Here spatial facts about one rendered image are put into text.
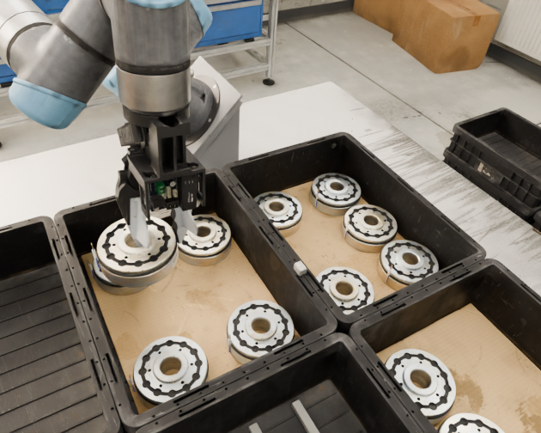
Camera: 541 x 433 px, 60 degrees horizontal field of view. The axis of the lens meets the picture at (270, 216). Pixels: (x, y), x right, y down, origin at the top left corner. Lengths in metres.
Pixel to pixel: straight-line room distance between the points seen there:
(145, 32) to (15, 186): 0.88
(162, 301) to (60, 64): 0.41
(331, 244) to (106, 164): 0.67
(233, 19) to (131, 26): 2.44
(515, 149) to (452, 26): 1.68
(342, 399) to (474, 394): 0.20
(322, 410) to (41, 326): 0.44
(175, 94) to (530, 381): 0.66
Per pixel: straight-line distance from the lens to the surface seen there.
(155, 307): 0.79
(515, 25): 3.93
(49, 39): 0.59
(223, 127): 1.09
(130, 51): 0.48
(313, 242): 0.89
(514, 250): 1.23
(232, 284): 0.81
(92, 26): 0.57
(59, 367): 0.77
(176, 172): 0.52
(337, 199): 0.95
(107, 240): 0.65
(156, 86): 0.49
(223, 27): 2.89
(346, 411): 0.71
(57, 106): 0.59
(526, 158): 2.01
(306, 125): 1.46
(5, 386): 0.78
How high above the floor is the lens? 1.47
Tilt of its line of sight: 43 degrees down
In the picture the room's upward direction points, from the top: 5 degrees clockwise
